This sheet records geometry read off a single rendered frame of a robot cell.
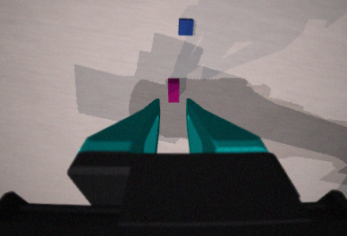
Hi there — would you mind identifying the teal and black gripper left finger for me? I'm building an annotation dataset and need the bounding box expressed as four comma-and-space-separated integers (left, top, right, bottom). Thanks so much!
78, 98, 160, 153

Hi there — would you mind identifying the magenta rod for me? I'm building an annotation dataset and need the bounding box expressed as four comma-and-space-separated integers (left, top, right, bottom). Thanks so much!
168, 79, 180, 103

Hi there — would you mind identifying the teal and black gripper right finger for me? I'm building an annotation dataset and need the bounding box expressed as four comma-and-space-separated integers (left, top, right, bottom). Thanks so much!
186, 98, 268, 153

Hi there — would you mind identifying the small blue cube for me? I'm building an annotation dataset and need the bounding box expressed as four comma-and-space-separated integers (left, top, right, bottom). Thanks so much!
178, 18, 194, 36

